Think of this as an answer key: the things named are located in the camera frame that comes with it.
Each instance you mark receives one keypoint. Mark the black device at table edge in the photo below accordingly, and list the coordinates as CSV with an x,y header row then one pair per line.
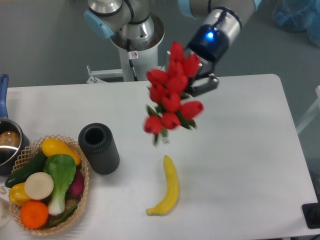
x,y
311,212

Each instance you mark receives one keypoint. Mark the dark grey ribbed vase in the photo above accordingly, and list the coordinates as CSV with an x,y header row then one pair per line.
x,y
98,145

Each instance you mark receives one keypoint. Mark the blue plastic bag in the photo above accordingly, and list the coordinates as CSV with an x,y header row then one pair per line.
x,y
299,16

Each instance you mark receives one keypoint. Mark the yellow bell pepper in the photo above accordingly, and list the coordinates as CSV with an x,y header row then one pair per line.
x,y
18,195

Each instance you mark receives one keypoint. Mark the white frame at right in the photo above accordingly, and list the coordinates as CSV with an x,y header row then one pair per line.
x,y
309,114

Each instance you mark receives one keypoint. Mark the yellow lemon squash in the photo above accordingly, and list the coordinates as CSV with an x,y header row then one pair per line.
x,y
52,146

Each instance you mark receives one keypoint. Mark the blue handled saucepan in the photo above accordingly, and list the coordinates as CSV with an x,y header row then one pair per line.
x,y
12,138

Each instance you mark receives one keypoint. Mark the woven wicker basket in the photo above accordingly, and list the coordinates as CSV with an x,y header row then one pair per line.
x,y
70,200

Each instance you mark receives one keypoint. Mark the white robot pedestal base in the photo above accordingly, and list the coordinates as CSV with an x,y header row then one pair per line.
x,y
134,66

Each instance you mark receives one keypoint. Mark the orange fruit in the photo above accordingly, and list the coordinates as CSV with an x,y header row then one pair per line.
x,y
34,214

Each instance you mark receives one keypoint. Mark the green cucumber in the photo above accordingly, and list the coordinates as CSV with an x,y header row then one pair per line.
x,y
35,165

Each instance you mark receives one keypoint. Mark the purple red radish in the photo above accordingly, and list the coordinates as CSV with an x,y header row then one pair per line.
x,y
77,186

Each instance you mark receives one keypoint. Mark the red tulip bouquet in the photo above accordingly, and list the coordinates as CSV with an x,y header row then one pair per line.
x,y
168,90

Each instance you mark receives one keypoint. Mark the green chili pepper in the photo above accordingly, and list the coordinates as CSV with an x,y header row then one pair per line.
x,y
63,217

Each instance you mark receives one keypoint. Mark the green bok choy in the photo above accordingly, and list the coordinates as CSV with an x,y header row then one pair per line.
x,y
62,169

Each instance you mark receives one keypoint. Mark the yellow banana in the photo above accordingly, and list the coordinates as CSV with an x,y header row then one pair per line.
x,y
172,190

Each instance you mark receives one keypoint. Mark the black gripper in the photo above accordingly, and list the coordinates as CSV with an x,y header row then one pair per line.
x,y
202,53

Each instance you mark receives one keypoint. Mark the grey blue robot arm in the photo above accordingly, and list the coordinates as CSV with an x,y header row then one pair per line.
x,y
137,33

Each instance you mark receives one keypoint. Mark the white round radish slice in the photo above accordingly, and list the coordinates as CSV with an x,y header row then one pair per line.
x,y
39,186

